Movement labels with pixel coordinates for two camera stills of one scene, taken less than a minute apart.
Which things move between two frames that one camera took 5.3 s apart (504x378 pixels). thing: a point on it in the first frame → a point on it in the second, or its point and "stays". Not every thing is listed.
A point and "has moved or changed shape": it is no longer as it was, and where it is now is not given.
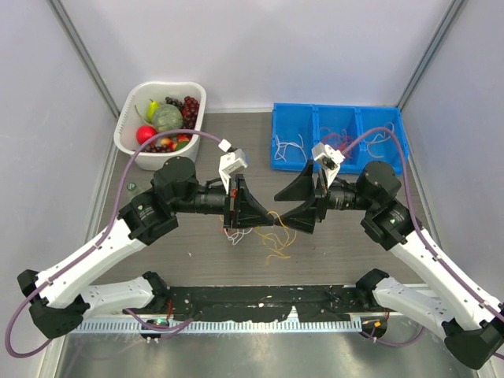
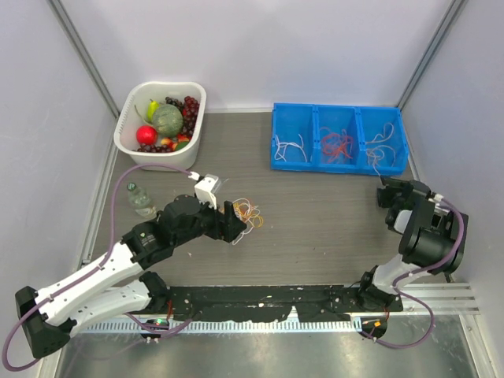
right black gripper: [303, 217] → [392, 185]
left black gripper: [242, 205] → [226, 225]
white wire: [281, 147] stays
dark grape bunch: [175, 101] stays
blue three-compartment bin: [298, 128] stays
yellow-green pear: [151, 110] stays
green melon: [169, 118] stays
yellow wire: [374, 140] has moved or changed shape
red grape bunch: [190, 110] stays
